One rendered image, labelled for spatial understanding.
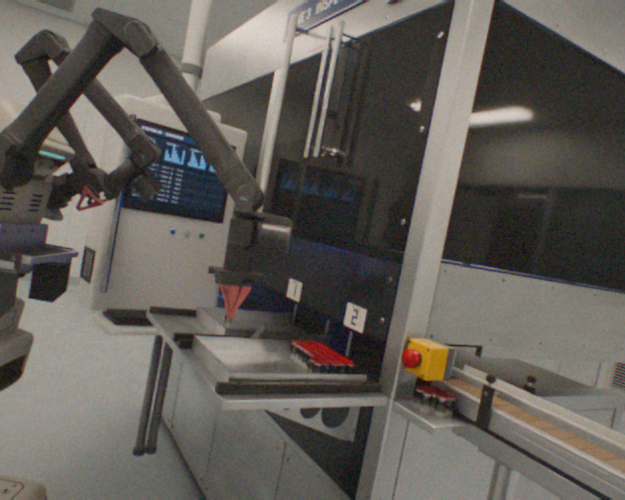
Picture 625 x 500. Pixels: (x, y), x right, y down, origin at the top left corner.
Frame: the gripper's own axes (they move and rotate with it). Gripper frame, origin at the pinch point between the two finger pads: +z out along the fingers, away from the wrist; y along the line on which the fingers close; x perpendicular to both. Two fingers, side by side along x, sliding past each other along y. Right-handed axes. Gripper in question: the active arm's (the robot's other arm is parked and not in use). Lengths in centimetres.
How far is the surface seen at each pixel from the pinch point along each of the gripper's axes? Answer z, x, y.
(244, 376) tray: 11.6, -4.1, 3.4
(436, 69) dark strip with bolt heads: -61, -4, 39
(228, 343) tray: 12.0, 21.5, 9.2
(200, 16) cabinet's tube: -91, 94, 8
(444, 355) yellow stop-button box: 2.2, -19.7, 41.5
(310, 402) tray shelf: 15.6, -9.0, 16.7
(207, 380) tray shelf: 14.2, 1.2, -2.2
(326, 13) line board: -91, 53, 38
